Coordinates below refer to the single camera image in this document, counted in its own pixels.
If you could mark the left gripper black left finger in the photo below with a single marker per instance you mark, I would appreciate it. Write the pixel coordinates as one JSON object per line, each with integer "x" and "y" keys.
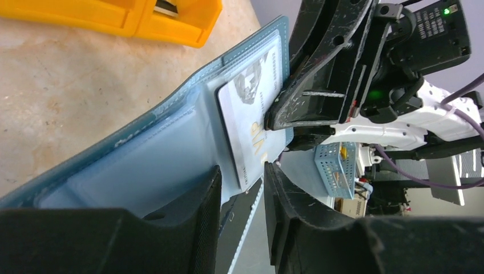
{"x": 180, "y": 237}

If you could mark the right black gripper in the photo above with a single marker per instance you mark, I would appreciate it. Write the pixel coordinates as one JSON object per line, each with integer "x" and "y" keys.
{"x": 325, "y": 46}

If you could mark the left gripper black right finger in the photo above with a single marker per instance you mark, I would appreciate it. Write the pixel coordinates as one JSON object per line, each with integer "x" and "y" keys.
{"x": 307, "y": 236}

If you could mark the blue card holder wallet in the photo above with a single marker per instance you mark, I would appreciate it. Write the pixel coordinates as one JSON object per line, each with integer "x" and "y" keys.
{"x": 159, "y": 155}

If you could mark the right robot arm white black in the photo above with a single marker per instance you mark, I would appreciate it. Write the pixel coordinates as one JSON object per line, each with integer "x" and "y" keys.
{"x": 357, "y": 74}

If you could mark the blue perforated basket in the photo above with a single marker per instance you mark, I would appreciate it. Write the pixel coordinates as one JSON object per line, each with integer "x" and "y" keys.
{"x": 336, "y": 164}

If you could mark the yellow two-compartment bin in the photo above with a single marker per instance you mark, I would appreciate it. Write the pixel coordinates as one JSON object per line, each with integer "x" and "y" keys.
{"x": 187, "y": 23}

